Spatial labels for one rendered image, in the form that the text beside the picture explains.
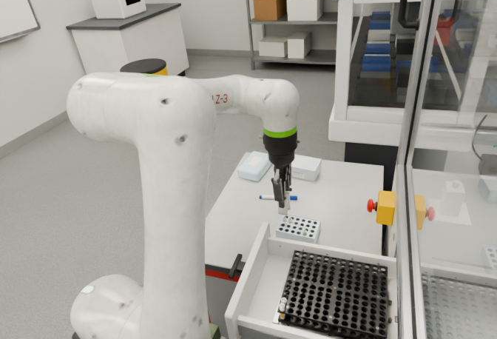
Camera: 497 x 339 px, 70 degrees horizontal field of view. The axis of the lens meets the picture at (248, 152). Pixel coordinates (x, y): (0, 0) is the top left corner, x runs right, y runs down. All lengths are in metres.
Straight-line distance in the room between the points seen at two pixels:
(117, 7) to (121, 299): 3.76
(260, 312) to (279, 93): 0.52
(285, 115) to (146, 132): 0.47
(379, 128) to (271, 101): 0.71
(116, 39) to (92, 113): 3.44
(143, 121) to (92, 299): 0.39
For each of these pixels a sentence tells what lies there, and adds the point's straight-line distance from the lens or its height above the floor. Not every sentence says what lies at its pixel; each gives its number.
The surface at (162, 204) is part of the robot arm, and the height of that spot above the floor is 1.27.
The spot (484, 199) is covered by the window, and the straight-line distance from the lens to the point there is 0.40.
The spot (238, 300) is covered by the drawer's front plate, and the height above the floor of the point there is 0.93.
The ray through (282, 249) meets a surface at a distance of 1.00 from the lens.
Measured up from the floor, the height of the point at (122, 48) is 0.67.
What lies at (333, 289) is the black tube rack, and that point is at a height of 0.90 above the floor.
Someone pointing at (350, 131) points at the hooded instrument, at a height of 0.86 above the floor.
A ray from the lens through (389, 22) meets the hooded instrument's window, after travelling 1.39.
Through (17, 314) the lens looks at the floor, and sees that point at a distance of 2.39.
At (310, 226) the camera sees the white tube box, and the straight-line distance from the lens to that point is 1.16.
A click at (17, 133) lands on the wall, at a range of 4.11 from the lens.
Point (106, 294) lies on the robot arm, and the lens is 0.77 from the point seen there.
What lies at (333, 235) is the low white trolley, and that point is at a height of 0.76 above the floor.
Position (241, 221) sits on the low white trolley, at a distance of 1.24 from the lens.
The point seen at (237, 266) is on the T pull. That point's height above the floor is 0.91.
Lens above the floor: 1.60
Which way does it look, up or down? 32 degrees down
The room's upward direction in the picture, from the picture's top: 6 degrees counter-clockwise
